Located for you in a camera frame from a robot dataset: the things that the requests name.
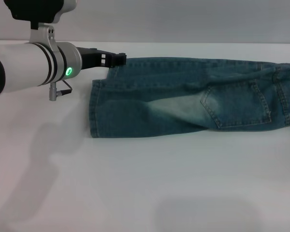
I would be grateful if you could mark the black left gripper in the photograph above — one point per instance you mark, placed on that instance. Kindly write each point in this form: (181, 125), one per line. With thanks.
(93, 59)

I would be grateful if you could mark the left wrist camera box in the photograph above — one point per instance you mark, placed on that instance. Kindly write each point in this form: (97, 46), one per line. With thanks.
(36, 10)

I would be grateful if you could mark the blue denim shorts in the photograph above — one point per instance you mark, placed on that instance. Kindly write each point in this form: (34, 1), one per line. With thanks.
(183, 96)

